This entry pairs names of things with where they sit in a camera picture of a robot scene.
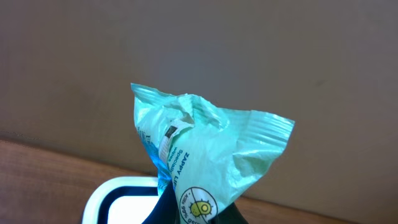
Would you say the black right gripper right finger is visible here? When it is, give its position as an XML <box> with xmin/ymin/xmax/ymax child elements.
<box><xmin>213</xmin><ymin>202</ymin><xmax>248</xmax><ymax>224</ymax></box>

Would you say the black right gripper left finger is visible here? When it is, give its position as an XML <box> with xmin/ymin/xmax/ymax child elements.
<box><xmin>142</xmin><ymin>182</ymin><xmax>177</xmax><ymax>224</ymax></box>

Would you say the mint wet wipes pack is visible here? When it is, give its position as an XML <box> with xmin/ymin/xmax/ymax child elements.
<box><xmin>131</xmin><ymin>84</ymin><xmax>294</xmax><ymax>223</ymax></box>

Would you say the white barcode scanner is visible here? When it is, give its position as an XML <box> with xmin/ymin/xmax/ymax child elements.
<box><xmin>81</xmin><ymin>176</ymin><xmax>159</xmax><ymax>224</ymax></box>

